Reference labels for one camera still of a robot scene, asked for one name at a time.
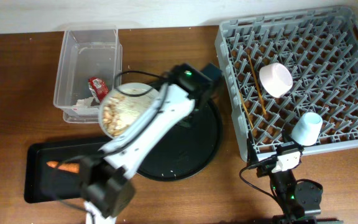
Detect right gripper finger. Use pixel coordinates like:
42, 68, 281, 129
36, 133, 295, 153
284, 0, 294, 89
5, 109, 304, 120
247, 131, 259, 167
281, 129, 295, 144

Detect light blue cup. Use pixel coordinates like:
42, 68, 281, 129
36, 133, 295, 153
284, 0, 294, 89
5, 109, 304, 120
291, 112, 323, 146

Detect wooden chopstick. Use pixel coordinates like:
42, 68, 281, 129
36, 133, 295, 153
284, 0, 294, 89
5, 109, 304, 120
238, 90, 254, 130
247, 54, 267, 116

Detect grey plate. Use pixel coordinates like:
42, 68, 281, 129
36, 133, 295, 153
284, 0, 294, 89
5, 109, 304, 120
98, 83, 159, 139

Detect food scraps and rice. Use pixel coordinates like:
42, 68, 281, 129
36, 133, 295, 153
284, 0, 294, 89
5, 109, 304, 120
101, 88, 155, 138

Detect red snack wrapper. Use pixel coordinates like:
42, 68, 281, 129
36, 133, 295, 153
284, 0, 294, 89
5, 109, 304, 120
88, 77, 109, 103

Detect white tissue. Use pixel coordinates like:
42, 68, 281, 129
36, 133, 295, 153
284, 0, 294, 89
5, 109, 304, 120
75, 96, 94, 107

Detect orange carrot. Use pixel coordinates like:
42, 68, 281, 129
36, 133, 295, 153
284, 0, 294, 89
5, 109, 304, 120
47, 161, 80, 174

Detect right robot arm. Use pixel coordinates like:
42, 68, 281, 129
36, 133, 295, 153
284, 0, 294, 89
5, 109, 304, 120
239, 131, 323, 223

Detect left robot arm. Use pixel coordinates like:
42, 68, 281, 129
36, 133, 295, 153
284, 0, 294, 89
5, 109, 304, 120
79, 63, 223, 223

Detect grey dishwasher rack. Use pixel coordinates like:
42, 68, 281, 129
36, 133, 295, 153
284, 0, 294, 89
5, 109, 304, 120
215, 6, 358, 160

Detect round black tray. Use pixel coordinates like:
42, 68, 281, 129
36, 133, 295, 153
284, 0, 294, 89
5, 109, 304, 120
137, 100, 223, 182

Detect clear plastic bin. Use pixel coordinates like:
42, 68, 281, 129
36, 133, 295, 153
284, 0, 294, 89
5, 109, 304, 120
53, 27, 122, 124

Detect black rectangular tray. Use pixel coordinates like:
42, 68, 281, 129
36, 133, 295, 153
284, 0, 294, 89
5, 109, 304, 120
24, 136, 111, 203

